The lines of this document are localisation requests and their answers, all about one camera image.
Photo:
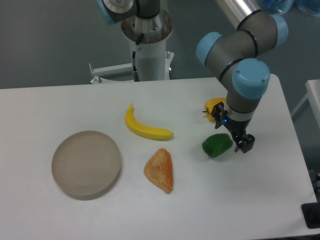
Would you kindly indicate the beige round plate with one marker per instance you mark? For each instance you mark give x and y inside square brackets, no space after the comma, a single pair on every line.
[86,165]

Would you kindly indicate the yellow banana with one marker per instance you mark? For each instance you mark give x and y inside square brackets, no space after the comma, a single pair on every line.
[150,132]

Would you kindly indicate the black device at table edge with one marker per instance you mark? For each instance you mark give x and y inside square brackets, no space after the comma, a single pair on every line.
[311,214]

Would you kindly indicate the white side table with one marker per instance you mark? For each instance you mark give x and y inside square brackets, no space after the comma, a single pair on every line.
[310,99]

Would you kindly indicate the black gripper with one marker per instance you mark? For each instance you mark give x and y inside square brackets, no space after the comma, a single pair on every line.
[243,141]

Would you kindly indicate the green bell pepper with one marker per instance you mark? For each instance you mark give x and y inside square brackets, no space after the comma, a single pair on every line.
[217,144]

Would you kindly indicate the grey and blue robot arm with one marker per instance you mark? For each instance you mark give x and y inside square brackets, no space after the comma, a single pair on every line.
[232,59]

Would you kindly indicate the yellow bell pepper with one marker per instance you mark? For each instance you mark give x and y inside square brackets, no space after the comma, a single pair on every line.
[209,105]

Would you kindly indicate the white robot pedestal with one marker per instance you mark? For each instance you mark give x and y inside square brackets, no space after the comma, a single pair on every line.
[149,58]

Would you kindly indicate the blue plastic bag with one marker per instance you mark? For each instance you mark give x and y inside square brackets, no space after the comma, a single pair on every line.
[309,7]

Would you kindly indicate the orange triangular pastry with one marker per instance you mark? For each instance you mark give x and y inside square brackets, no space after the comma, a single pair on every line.
[159,170]

